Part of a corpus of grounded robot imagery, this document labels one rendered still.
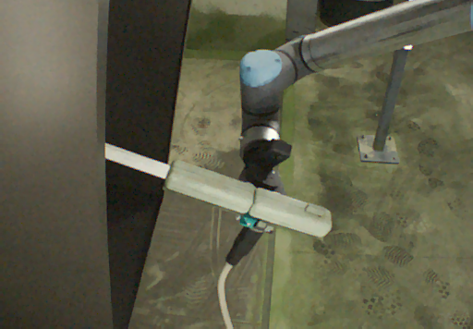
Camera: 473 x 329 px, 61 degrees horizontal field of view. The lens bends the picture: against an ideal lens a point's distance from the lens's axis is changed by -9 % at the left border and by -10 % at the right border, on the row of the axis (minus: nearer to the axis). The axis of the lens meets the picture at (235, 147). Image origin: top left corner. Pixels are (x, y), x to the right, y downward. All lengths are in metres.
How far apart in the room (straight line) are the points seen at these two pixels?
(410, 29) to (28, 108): 0.66
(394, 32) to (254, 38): 2.00
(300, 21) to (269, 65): 1.81
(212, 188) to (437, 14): 0.49
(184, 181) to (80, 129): 0.36
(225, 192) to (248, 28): 2.09
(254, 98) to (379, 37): 0.30
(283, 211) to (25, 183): 0.45
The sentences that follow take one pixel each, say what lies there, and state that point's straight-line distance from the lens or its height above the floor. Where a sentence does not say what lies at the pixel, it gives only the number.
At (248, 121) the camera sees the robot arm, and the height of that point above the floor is 0.84.
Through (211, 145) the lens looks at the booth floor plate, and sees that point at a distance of 2.14.
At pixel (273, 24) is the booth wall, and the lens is 2.74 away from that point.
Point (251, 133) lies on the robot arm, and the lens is 0.96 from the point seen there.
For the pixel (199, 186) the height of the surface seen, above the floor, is 0.92.
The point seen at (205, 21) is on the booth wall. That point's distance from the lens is 2.78.
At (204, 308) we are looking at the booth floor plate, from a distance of 1.59.
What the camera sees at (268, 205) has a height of 0.87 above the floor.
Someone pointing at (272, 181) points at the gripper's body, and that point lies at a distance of 0.88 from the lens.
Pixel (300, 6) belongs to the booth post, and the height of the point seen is 0.40.
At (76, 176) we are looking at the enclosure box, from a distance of 0.46.
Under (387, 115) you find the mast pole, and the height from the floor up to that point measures 0.24.
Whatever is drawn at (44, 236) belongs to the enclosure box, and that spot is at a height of 1.04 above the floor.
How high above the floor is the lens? 1.45
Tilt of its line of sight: 41 degrees down
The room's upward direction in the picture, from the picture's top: 1 degrees counter-clockwise
